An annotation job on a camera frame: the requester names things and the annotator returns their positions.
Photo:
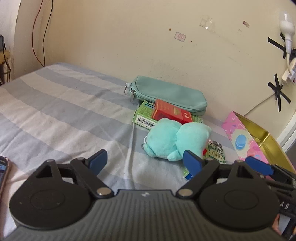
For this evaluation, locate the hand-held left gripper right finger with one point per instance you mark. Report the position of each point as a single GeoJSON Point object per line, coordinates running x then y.
{"type": "Point", "coordinates": [192, 164]}

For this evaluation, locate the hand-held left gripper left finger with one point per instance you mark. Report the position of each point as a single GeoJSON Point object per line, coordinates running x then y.
{"type": "Point", "coordinates": [98, 161]}

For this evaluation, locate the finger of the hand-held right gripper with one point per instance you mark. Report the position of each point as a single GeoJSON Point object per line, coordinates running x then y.
{"type": "Point", "coordinates": [260, 165]}

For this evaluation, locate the green blue small packet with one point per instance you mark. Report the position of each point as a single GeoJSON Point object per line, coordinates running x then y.
{"type": "Point", "coordinates": [187, 174]}

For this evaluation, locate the green patterned small packet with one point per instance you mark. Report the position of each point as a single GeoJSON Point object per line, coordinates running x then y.
{"type": "Point", "coordinates": [216, 150]}

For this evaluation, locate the pink tin box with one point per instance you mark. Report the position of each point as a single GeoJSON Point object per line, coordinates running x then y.
{"type": "Point", "coordinates": [240, 136]}

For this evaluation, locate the teal plush toy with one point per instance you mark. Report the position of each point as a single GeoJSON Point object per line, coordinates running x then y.
{"type": "Point", "coordinates": [166, 139]}

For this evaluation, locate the red cardboard box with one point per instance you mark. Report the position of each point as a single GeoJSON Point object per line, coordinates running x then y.
{"type": "Point", "coordinates": [168, 111]}

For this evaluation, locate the green barcode cardboard box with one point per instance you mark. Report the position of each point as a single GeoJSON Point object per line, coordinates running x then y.
{"type": "Point", "coordinates": [143, 115]}

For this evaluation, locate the teal zip pencil pouch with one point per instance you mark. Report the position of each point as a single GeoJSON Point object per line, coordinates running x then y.
{"type": "Point", "coordinates": [166, 95]}

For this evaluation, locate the person's right hand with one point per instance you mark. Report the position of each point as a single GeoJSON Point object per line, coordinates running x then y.
{"type": "Point", "coordinates": [276, 224]}

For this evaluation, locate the blue white striped bed sheet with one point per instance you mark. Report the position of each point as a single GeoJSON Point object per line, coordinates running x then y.
{"type": "Point", "coordinates": [69, 115]}

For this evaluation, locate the black tape cross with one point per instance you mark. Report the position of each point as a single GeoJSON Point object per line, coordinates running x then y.
{"type": "Point", "coordinates": [278, 92]}
{"type": "Point", "coordinates": [278, 46]}

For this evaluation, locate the smartphone in clear case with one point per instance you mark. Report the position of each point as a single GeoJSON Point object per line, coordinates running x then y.
{"type": "Point", "coordinates": [3, 171]}

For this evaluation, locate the white charger block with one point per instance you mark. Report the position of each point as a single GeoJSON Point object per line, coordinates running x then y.
{"type": "Point", "coordinates": [291, 74]}

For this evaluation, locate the wooden stool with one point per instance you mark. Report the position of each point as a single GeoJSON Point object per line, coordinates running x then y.
{"type": "Point", "coordinates": [5, 56]}

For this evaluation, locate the brown tape scrap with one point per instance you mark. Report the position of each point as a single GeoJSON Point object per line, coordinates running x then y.
{"type": "Point", "coordinates": [246, 24]}

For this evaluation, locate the pink square wall sticker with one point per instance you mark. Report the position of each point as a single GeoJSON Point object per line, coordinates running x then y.
{"type": "Point", "coordinates": [180, 36]}

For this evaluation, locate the white wall plug adapter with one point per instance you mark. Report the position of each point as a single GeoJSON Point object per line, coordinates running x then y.
{"type": "Point", "coordinates": [286, 27]}

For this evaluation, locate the clear adhesive wall hook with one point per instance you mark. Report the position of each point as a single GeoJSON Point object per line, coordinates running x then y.
{"type": "Point", "coordinates": [206, 22]}

